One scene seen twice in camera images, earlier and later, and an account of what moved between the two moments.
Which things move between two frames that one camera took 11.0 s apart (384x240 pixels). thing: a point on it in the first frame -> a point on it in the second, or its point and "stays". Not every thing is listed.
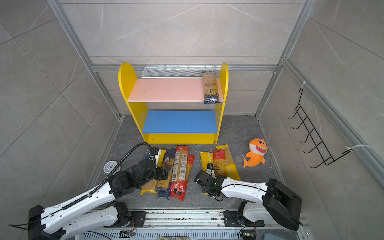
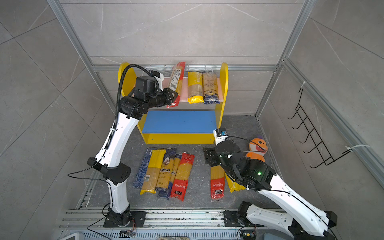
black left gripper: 160,170 -> 168,94
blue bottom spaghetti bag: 211,95 stays
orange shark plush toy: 258,147 stays
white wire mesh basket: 170,72 stays
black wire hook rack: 319,150 stays
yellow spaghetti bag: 205,158 -> 195,87
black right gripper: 204,190 -> 210,154
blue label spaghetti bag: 163,185 stays
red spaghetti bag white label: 180,173 -> 176,80
